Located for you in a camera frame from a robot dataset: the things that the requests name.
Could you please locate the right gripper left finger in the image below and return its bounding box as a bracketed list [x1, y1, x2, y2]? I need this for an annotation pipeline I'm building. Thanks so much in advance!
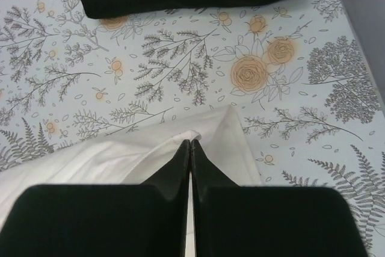
[1, 140, 191, 256]

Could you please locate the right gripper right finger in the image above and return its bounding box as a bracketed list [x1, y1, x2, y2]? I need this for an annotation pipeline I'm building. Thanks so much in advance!
[191, 140, 367, 256]

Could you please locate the white t shirt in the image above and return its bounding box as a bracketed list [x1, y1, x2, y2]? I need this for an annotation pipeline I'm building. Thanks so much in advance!
[1, 106, 262, 222]

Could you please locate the floral table cloth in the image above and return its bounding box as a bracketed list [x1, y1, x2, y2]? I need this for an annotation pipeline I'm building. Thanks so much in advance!
[1, 0, 384, 256]

